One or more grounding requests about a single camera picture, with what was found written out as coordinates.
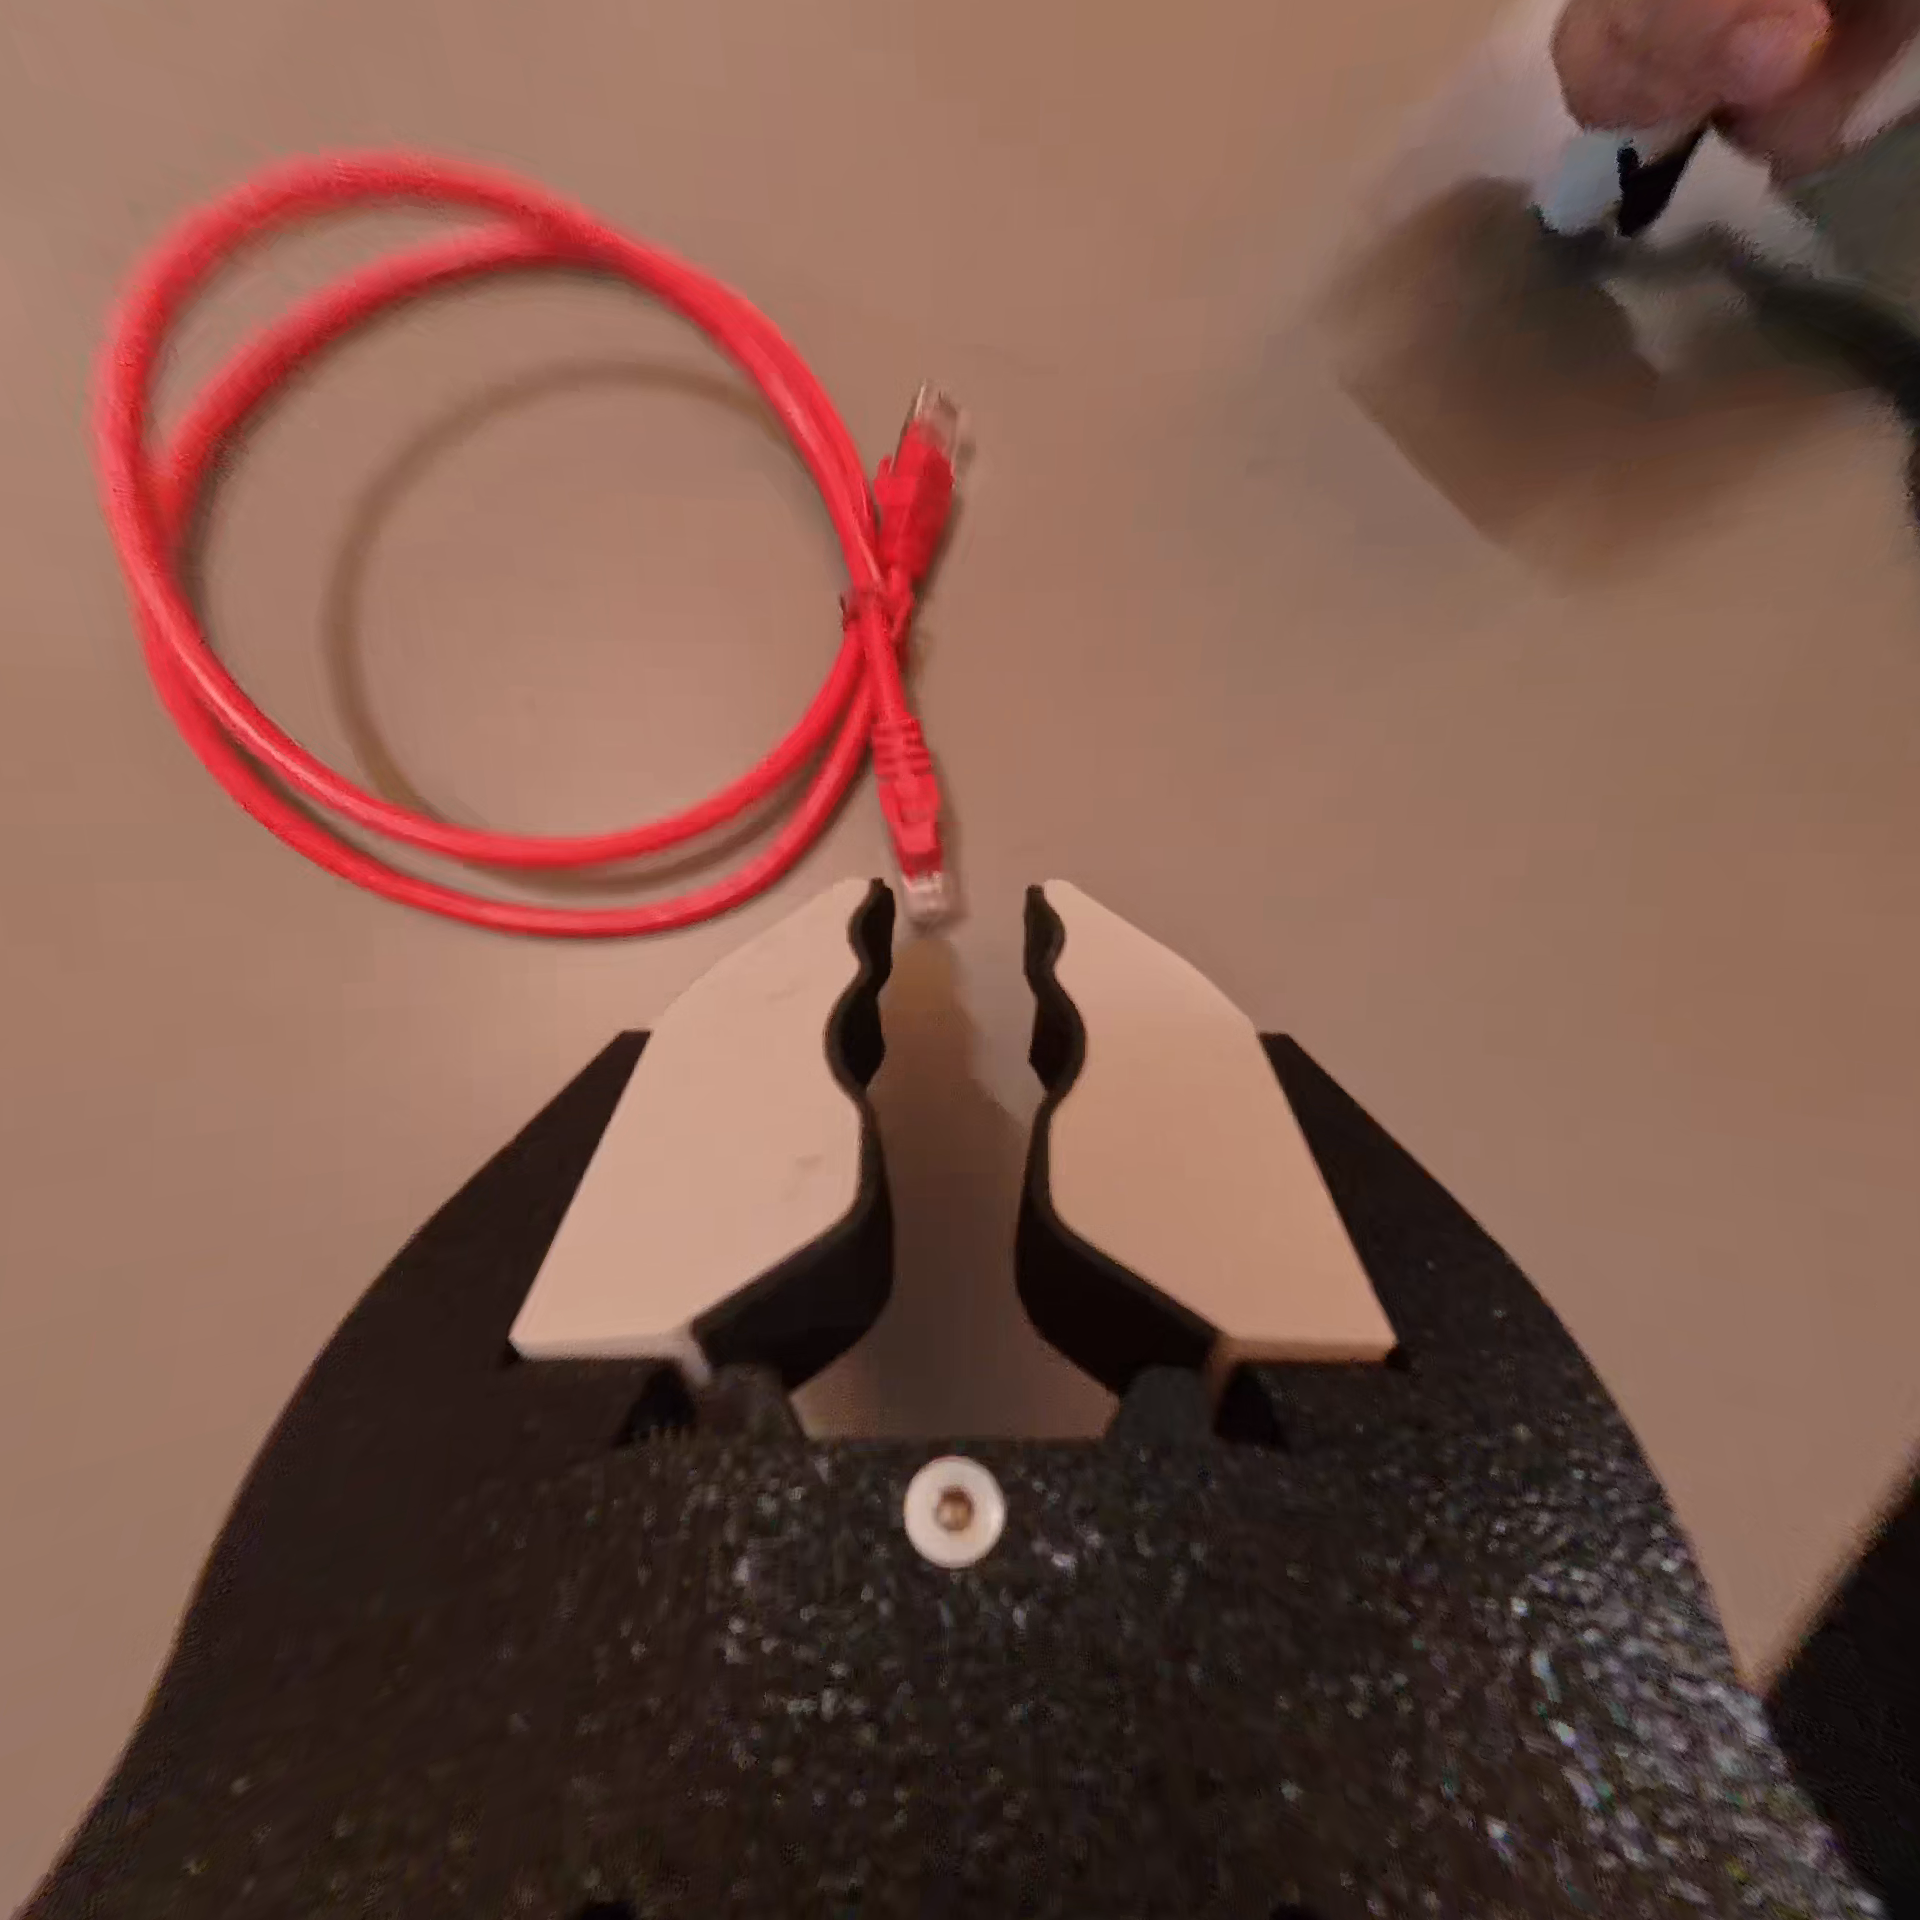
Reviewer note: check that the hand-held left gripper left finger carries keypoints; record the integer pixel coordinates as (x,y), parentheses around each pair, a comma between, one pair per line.
(721,1170)

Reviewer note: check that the person's right hand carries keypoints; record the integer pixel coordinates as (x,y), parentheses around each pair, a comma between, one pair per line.
(1742,54)

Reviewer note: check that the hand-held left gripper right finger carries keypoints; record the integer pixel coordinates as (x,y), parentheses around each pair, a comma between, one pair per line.
(1200,1170)

